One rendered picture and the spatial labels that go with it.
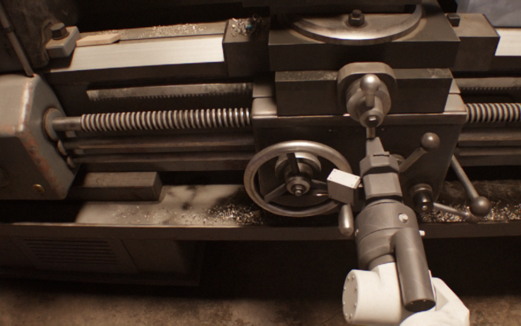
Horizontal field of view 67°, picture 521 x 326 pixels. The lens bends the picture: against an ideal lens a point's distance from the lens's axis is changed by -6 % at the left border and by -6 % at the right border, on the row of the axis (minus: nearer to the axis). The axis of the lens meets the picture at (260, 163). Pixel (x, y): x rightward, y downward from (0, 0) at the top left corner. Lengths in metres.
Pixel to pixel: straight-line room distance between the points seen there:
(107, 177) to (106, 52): 0.39
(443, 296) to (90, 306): 1.26
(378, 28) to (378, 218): 0.31
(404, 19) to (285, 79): 0.22
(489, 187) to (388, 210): 0.72
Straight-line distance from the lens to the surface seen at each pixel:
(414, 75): 0.76
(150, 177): 1.18
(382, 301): 0.52
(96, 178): 1.24
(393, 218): 0.57
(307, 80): 0.72
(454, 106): 0.83
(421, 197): 0.93
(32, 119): 1.00
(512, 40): 1.00
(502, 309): 1.55
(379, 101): 0.68
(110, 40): 0.99
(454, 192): 1.22
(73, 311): 1.60
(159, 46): 0.94
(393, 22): 0.75
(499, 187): 1.28
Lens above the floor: 1.29
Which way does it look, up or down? 46 degrees down
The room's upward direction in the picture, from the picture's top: 7 degrees counter-clockwise
